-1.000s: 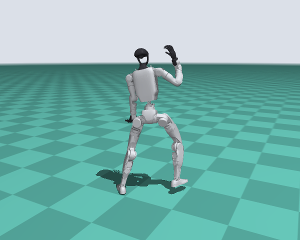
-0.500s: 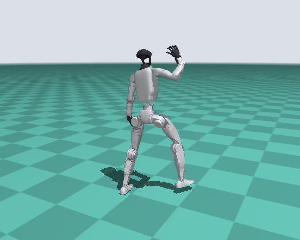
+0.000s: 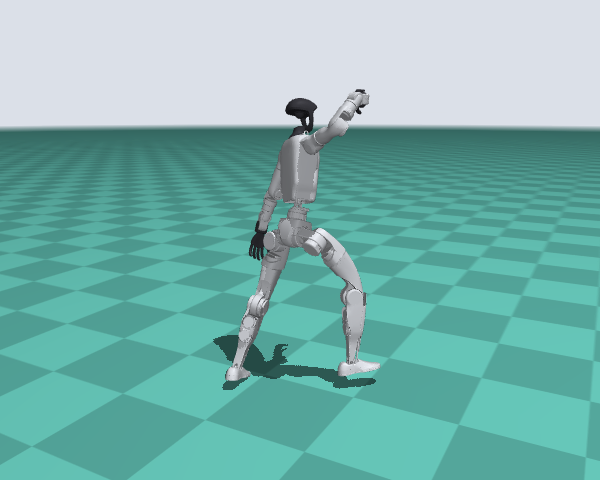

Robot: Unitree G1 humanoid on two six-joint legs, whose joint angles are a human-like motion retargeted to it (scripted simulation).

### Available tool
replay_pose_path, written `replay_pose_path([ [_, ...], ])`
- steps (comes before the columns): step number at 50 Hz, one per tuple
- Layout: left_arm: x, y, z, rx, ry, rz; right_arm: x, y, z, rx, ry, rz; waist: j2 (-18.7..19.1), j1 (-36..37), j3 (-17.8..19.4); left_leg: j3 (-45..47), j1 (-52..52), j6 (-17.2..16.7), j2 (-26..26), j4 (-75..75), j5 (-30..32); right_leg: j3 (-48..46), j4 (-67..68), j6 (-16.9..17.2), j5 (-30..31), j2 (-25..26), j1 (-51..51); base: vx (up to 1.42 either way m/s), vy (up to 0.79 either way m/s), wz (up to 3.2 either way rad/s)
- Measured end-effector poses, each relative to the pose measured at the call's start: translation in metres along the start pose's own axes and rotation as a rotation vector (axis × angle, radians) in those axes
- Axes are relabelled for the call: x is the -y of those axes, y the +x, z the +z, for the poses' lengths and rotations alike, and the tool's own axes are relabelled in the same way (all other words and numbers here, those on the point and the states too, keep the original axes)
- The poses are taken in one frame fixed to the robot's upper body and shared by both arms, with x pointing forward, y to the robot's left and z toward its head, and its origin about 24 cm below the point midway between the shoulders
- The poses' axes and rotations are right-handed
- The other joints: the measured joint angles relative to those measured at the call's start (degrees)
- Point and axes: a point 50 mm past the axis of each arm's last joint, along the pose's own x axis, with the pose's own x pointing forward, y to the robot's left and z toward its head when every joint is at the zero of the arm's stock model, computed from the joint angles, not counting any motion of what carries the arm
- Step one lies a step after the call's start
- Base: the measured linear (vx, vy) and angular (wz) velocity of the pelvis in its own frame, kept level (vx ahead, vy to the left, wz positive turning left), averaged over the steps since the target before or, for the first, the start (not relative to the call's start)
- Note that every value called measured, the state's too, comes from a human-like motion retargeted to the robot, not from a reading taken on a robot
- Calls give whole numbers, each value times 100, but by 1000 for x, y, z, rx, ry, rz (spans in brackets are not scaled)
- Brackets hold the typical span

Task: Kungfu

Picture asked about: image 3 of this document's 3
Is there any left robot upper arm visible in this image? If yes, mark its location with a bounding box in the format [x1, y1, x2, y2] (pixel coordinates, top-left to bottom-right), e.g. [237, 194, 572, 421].
[268, 150, 283, 200]

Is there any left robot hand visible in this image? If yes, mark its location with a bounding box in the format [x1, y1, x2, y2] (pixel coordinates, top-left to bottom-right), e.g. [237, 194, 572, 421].
[249, 221, 270, 260]

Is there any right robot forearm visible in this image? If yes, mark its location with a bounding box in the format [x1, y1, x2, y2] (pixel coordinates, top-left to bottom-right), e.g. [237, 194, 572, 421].
[328, 92, 369, 127]

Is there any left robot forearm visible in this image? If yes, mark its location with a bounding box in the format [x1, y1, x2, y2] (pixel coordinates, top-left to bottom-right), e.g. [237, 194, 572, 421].
[257, 191, 277, 231]

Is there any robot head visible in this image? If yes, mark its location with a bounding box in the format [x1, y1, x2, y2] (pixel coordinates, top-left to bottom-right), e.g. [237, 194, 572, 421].
[285, 98, 317, 139]

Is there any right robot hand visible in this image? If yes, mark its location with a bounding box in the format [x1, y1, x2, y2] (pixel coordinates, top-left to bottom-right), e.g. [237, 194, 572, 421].
[355, 89, 367, 114]

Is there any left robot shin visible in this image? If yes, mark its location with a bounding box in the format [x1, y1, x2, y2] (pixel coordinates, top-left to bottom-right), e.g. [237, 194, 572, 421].
[232, 295, 264, 369]

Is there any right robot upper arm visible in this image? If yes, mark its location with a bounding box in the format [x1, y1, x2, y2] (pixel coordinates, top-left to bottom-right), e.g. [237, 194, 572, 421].
[300, 116, 349, 155]

